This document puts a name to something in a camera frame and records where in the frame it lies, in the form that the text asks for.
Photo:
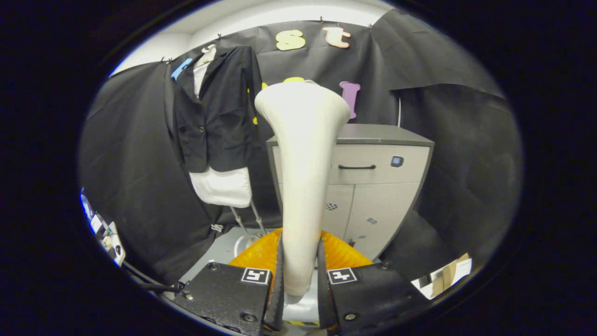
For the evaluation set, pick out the white garment steamer stand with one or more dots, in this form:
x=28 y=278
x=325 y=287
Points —
x=257 y=217

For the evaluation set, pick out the white clothes hanger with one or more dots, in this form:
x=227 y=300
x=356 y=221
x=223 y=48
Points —
x=207 y=55

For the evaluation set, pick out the black backdrop cloth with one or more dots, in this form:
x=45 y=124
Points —
x=443 y=163

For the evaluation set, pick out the white shirt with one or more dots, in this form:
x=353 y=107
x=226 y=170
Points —
x=224 y=186

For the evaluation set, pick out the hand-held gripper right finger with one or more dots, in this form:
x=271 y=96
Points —
x=326 y=303

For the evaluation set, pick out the black suit jacket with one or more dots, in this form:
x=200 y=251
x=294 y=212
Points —
x=224 y=121

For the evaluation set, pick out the white printed papers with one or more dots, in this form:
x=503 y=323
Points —
x=105 y=228

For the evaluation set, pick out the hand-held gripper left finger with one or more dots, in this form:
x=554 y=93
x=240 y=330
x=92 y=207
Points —
x=278 y=298

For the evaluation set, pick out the cardboard box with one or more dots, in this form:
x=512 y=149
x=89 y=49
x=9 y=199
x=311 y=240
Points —
x=443 y=277

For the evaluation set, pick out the small electronic cabinet lock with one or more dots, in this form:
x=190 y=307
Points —
x=397 y=161

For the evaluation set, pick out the grey cabinet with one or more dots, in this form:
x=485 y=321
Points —
x=373 y=205

